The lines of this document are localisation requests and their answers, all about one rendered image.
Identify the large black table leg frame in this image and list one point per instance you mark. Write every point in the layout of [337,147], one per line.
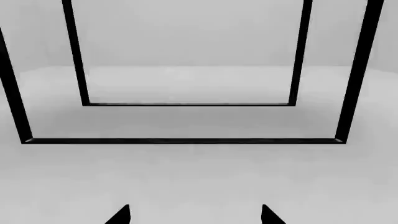
[186,141]

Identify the small black table leg frame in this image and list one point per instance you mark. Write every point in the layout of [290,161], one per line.
[189,104]

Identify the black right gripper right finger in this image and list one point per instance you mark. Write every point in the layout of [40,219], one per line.
[269,217]

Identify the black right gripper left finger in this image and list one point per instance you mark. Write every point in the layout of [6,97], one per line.
[121,217]

